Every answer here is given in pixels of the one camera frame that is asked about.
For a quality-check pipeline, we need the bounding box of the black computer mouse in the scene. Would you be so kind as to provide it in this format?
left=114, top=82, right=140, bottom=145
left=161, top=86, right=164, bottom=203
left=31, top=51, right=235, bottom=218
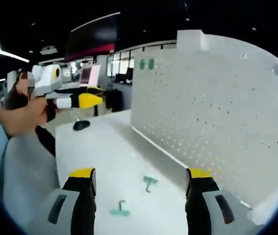
left=73, top=120, right=91, bottom=131

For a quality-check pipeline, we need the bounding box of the black bag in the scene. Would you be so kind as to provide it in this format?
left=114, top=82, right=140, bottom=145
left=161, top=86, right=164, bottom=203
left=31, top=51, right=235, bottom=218
left=104, top=89, right=124, bottom=114

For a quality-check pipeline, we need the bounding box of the large overhead dark screen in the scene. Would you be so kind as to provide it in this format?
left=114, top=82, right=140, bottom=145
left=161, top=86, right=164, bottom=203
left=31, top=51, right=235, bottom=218
left=64, top=12, right=121, bottom=63

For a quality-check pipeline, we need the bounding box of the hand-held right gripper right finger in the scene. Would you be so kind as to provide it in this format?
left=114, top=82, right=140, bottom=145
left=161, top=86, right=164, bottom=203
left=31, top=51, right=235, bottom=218
left=185, top=168, right=262, bottom=235

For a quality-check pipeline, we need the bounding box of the short ceiling light strip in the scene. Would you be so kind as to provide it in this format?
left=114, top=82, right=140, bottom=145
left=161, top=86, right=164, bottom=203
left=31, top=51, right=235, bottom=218
left=0, top=48, right=30, bottom=63

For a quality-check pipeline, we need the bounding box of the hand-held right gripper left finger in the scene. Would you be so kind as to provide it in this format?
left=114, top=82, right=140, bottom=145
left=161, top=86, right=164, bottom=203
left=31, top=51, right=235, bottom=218
left=34, top=167, right=97, bottom=235

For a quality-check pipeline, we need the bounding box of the person's left hand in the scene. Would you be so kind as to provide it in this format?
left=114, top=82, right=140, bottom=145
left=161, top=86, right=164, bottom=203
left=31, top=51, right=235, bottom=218
left=25, top=96, right=47, bottom=127

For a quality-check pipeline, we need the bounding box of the ceiling air conditioner vent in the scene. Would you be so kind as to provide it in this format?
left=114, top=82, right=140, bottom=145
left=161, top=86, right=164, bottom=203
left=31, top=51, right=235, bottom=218
left=40, top=45, right=57, bottom=55

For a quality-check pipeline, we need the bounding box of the white perforated mounting plate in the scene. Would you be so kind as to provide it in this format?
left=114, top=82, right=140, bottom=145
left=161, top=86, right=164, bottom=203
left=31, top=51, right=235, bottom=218
left=130, top=33, right=278, bottom=211

